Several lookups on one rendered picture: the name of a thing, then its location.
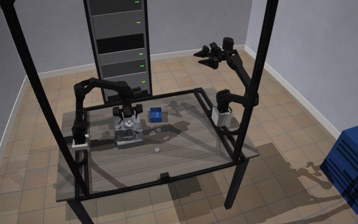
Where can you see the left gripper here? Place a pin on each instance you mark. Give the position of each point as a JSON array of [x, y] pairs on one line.
[[118, 112]]

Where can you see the large grey gear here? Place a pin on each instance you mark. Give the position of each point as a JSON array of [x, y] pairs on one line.
[[119, 132]]

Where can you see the grey gear with red arrow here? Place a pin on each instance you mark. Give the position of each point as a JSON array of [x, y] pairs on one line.
[[129, 124]]

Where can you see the blue open-top box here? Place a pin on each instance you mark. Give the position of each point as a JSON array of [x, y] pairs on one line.
[[155, 114]]

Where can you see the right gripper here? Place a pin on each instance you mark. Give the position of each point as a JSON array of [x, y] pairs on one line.
[[212, 61]]

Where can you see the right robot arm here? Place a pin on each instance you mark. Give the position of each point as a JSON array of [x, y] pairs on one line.
[[224, 97]]

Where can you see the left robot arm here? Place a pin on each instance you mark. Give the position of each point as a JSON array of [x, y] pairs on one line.
[[124, 92]]

